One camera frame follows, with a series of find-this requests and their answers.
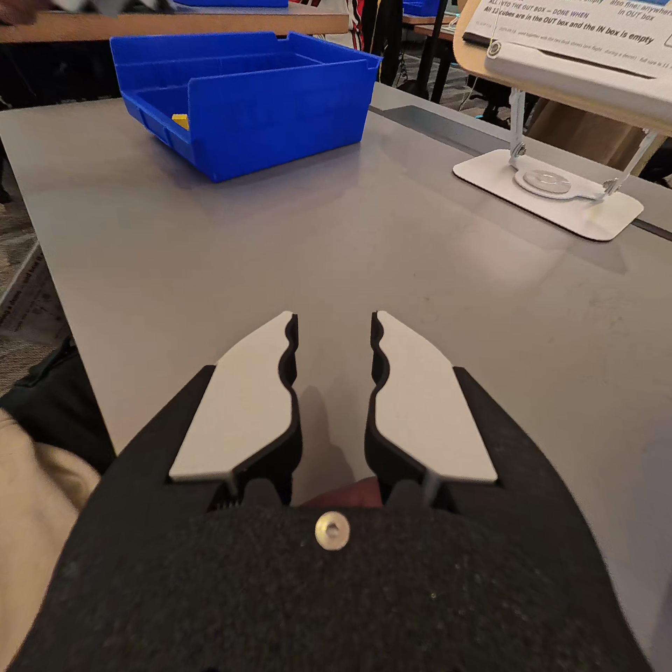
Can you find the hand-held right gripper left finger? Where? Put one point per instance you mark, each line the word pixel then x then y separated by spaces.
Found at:
pixel 236 414

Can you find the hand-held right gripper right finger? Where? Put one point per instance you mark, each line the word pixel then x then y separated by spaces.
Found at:
pixel 428 414

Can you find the blue plastic bin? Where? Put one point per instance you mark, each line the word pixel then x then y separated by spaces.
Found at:
pixel 273 126
pixel 422 7
pixel 231 3

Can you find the yellow wooden cube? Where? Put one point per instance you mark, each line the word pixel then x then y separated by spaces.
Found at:
pixel 181 122

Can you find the person's black trousers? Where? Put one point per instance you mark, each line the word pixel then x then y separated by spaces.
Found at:
pixel 57 409

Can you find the person's cream sweater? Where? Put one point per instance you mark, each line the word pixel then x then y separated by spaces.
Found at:
pixel 36 525

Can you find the printed floor sheet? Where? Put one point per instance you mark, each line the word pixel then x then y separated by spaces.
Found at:
pixel 29 304

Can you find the wooden document stand white base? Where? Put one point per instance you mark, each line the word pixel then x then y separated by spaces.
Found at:
pixel 551 194

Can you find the wooden edged table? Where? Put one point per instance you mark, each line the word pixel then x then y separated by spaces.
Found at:
pixel 183 26

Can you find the printed instruction sheet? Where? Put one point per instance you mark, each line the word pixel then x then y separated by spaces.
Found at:
pixel 567 26

